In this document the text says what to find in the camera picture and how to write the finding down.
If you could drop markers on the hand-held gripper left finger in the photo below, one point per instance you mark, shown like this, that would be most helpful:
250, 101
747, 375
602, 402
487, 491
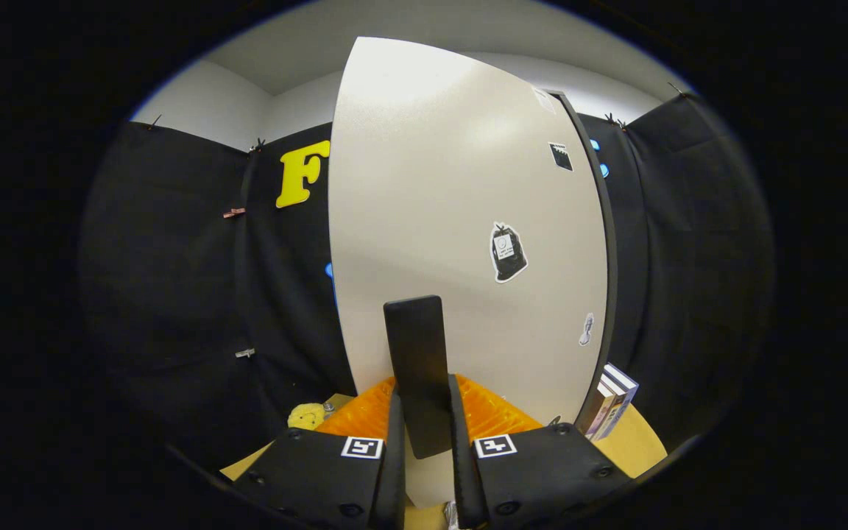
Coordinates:
393, 471

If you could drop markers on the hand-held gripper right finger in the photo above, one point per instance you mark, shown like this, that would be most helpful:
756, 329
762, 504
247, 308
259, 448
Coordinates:
462, 471

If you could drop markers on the grey shoe cabinet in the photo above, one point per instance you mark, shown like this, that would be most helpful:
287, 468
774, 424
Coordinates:
610, 280

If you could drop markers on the beige shoe cabinet door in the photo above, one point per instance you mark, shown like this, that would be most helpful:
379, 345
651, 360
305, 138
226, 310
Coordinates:
424, 184

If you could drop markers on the yellow corn plush toy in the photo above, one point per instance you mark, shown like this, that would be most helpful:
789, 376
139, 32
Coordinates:
306, 417

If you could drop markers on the black backdrop cloth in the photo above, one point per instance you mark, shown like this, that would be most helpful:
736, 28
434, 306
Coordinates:
174, 294

